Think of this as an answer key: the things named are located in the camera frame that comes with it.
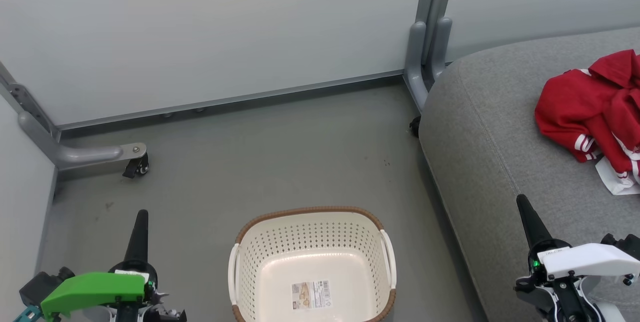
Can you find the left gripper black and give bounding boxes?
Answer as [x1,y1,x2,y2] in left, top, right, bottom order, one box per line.
[109,209,170,322]

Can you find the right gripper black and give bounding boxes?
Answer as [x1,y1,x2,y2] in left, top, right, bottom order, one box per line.
[515,194,602,322]

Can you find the red clothing with white stripes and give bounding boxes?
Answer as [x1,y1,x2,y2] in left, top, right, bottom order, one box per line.
[534,49,640,196]

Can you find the white laundry basket brown rim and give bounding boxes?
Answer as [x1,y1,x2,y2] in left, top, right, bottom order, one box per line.
[227,206,398,322]

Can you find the black caster with brake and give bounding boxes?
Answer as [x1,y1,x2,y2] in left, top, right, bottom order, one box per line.
[122,154,150,179]

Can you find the grey fabric sofa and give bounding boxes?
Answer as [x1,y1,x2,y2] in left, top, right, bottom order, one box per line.
[419,27,640,322]

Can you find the grey partition foot with screw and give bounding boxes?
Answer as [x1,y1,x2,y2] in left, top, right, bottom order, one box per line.
[17,111,148,171]

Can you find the grey perforated corner strip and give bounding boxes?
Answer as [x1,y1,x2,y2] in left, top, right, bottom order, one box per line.
[0,61,62,140]

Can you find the paper label sticker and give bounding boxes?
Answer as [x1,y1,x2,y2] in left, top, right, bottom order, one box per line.
[291,280,333,311]

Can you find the white right camera bracket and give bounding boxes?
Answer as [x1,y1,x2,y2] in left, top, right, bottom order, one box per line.
[542,243,640,281]

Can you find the teal left cable connector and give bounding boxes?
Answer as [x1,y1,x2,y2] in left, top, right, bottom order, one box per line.
[12,304,45,322]

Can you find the aluminium baseboard rail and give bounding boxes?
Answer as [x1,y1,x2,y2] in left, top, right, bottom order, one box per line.
[56,69,407,131]

